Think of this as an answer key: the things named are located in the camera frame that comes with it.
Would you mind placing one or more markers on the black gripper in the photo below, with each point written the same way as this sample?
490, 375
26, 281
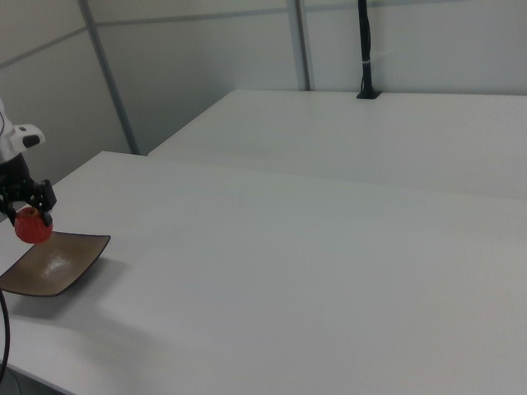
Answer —
18, 177

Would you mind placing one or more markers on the red apple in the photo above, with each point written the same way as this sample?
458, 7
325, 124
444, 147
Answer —
34, 229

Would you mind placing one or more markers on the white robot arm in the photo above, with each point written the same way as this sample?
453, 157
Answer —
6, 140

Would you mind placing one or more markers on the brown square ceramic plate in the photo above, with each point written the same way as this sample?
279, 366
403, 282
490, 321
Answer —
62, 263

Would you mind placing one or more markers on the black pole with clamp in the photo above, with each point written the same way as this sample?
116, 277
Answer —
365, 41

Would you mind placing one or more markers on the grey partition post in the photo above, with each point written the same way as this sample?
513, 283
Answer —
300, 41
108, 78

